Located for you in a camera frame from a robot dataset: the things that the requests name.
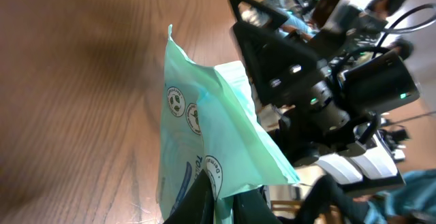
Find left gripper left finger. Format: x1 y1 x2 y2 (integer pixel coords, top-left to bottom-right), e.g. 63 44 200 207
164 170 215 224

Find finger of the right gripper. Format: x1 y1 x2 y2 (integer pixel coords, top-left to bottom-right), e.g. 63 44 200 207
228 0 288 30

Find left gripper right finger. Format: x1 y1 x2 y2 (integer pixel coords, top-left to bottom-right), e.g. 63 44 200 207
233 189 281 224

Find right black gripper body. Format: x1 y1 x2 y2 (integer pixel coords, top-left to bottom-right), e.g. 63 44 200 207
232 22 341 115

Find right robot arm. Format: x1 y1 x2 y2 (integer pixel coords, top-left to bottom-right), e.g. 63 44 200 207
229 0 419 197

